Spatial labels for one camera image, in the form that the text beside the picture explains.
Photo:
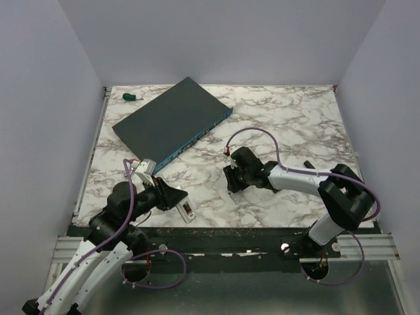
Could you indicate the green handled screwdriver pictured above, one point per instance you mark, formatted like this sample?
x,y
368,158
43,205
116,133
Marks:
x,y
130,97

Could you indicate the white battery cover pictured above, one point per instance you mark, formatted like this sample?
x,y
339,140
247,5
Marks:
x,y
232,197

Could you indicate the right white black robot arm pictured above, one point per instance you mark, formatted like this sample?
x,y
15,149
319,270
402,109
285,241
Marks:
x,y
344,195

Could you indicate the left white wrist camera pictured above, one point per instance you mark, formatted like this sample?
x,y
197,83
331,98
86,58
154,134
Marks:
x,y
145,171

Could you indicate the dark grey network switch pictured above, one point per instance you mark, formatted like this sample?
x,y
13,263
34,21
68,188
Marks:
x,y
171,123

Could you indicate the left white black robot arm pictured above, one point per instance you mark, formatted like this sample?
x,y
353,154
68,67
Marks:
x,y
98,236

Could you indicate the white remote control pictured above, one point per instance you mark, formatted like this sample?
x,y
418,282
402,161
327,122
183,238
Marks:
x,y
186,209

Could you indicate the aluminium frame rail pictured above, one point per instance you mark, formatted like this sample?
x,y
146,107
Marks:
x,y
377,247

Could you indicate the black T-handle tool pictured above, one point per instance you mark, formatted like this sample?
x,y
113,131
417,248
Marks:
x,y
308,165

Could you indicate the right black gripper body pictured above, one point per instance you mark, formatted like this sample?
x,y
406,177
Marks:
x,y
238,178

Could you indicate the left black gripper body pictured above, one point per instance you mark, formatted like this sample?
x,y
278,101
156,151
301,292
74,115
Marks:
x,y
159,196

